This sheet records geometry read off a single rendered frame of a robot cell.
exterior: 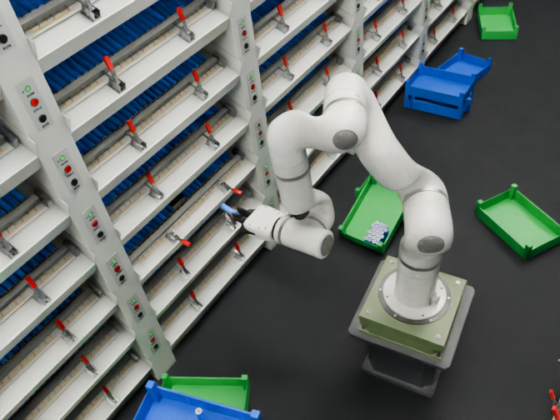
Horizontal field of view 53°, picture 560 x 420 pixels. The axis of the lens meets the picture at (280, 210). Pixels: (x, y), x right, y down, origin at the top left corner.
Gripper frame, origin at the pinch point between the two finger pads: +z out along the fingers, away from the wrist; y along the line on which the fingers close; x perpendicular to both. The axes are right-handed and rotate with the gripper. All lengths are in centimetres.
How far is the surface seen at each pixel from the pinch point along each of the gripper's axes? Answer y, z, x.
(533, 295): -62, -72, 69
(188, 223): 4.8, 21.4, 7.4
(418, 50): -170, 24, 37
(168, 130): 2.5, 15.0, -30.0
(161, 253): 19.0, 20.7, 7.7
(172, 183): 5.9, 18.8, -11.7
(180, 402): 53, -18, 13
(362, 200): -69, 3, 53
